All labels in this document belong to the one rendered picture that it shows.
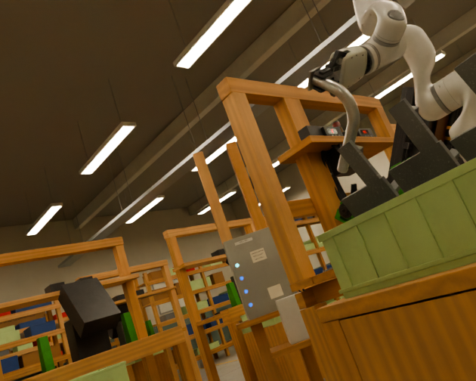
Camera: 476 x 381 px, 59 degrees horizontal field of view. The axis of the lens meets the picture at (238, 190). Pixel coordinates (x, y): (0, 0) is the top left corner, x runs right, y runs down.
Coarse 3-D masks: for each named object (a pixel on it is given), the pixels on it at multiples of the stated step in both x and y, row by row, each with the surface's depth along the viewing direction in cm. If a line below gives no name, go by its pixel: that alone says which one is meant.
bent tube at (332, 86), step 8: (312, 72) 109; (312, 80) 110; (320, 80) 108; (328, 80) 107; (312, 88) 113; (328, 88) 107; (336, 88) 105; (344, 88) 105; (336, 96) 107; (344, 96) 105; (352, 96) 105; (344, 104) 106; (352, 104) 104; (352, 112) 105; (352, 120) 106; (352, 128) 107; (352, 136) 109; (344, 160) 115; (344, 168) 117
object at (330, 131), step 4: (324, 128) 233; (328, 128) 235; (332, 128) 238; (336, 128) 240; (324, 132) 232; (328, 132) 233; (332, 132) 236; (336, 132) 238; (340, 132) 241; (360, 132) 256; (364, 132) 258; (368, 132) 262; (360, 136) 254; (364, 136) 257; (368, 136) 258; (372, 136) 263
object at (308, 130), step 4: (304, 128) 227; (308, 128) 227; (312, 128) 229; (316, 128) 231; (320, 128) 234; (300, 132) 230; (304, 132) 227; (308, 132) 226; (312, 132) 227; (316, 132) 229; (320, 132) 232; (300, 136) 230; (304, 136) 228
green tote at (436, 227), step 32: (416, 192) 85; (448, 192) 80; (352, 224) 100; (384, 224) 93; (416, 224) 86; (448, 224) 81; (352, 256) 102; (384, 256) 94; (416, 256) 87; (448, 256) 81; (352, 288) 103
